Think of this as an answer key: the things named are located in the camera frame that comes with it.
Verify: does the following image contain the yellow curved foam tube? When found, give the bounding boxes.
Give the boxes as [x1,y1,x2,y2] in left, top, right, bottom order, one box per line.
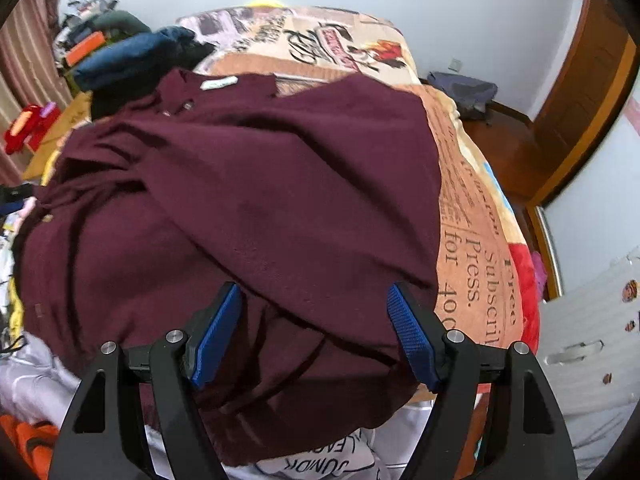
[247,0,286,8]

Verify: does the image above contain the clutter pile of papers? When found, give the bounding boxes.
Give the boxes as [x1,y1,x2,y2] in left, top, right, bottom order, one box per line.
[52,0,118,58]

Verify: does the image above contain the printed newspaper bedspread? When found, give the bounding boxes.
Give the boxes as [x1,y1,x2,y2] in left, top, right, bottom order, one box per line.
[160,8,539,468]

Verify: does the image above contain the grey backpack on floor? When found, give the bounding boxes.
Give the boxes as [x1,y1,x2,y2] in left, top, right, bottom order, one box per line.
[426,72,498,120]

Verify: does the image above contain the grey green pillow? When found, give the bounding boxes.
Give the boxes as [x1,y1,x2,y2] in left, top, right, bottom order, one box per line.
[92,10,151,36]

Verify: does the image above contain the maroon button shirt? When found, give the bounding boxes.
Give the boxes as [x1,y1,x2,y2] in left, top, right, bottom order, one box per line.
[14,70,440,466]

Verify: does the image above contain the folded blue jeans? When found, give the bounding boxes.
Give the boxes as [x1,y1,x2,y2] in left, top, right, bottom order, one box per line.
[70,26,198,91]

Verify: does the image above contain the red plush flower toy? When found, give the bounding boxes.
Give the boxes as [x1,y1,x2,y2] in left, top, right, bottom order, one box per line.
[3,103,58,155]

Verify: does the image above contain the striped red gold curtain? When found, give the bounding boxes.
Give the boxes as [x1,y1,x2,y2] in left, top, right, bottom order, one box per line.
[0,0,74,187]

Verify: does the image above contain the wooden wardrobe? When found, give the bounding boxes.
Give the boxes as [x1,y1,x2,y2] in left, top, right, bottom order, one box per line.
[506,0,639,299]

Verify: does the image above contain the orange box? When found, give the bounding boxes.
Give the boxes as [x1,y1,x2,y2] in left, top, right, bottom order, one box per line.
[65,32,106,66]

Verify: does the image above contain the folded black garment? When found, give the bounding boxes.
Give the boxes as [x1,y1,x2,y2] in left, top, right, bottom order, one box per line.
[89,41,217,120]

